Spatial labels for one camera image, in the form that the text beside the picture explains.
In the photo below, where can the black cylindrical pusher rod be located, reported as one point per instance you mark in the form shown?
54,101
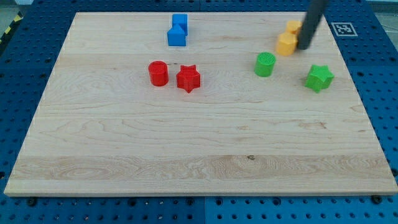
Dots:
310,23

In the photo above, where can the red star block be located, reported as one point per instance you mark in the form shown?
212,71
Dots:
188,78

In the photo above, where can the blue cube block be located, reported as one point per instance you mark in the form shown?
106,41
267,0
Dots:
181,20

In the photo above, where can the red cylinder block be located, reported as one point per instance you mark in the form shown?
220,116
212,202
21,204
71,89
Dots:
158,72

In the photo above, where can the fiducial marker tag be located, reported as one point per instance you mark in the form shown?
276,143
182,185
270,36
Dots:
344,29

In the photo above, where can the yellow block behind hexagon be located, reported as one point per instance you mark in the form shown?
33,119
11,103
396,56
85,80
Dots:
293,27

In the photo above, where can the green cylinder block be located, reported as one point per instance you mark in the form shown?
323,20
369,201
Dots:
264,64

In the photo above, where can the wooden board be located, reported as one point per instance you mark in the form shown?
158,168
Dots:
102,129

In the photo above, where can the blue triangle block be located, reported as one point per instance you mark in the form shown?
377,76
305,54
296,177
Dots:
176,36

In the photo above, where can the green star block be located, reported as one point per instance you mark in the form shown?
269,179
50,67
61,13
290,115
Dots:
319,77

